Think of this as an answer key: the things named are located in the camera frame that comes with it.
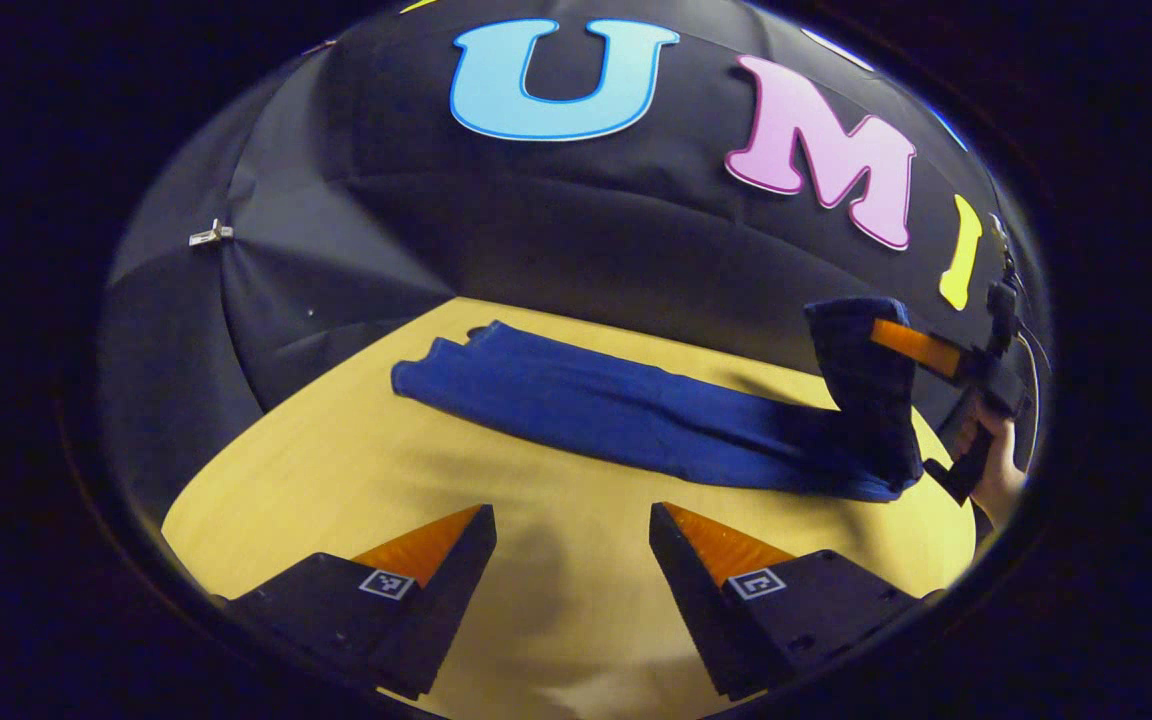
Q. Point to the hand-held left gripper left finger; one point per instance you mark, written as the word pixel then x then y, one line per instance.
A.
pixel 456 590

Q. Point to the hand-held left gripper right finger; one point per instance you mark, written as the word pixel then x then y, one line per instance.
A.
pixel 691 590

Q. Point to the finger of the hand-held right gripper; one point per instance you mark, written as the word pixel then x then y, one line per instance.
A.
pixel 921 347

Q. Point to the blue denim jeans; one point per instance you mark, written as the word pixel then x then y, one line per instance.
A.
pixel 596 410

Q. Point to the black backdrop cloth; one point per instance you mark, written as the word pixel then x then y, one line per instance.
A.
pixel 536 220

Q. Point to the silver cloth clip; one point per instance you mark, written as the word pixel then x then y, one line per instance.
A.
pixel 210 235

